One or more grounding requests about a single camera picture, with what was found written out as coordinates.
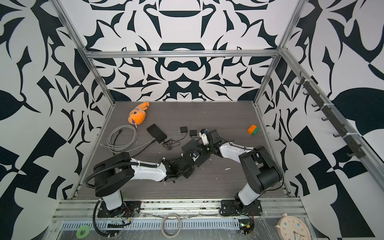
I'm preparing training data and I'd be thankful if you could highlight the black rectangular box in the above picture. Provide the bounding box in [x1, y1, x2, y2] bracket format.
[182, 139, 211, 167]

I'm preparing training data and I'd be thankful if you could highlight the black power adapter with cable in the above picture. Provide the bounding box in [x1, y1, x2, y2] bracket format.
[162, 126, 188, 151]

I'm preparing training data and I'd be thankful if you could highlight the black network switch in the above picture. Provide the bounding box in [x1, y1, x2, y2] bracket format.
[147, 124, 167, 144]

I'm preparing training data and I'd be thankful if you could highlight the grey ethernet cable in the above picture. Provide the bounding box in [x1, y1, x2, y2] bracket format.
[100, 124, 157, 153]

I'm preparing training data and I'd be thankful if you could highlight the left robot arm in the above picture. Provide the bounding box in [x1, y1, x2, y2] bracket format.
[83, 153, 195, 211]

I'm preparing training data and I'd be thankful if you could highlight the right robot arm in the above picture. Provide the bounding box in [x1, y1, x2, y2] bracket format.
[192, 129, 284, 207]

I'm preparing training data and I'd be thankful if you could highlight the orange and green toy brick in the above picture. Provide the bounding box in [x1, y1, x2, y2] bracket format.
[247, 125, 259, 136]

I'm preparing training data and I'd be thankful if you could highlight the orange plush toy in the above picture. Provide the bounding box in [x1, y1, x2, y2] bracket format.
[128, 102, 150, 126]

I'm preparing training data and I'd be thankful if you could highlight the white analog clock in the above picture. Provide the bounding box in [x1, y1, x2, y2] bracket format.
[275, 213, 312, 240]

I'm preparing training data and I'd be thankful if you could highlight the green tape roll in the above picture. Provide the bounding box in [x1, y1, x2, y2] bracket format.
[76, 225, 91, 240]

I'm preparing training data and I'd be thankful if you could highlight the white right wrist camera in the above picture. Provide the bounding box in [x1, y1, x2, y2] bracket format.
[199, 129, 209, 146]

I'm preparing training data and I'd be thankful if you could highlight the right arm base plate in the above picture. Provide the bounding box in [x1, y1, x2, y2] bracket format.
[219, 200, 263, 217]

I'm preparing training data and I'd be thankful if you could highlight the beige cable ring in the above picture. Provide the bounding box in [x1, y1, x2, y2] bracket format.
[161, 212, 183, 238]

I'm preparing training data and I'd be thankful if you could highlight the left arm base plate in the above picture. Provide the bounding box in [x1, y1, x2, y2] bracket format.
[97, 201, 142, 218]

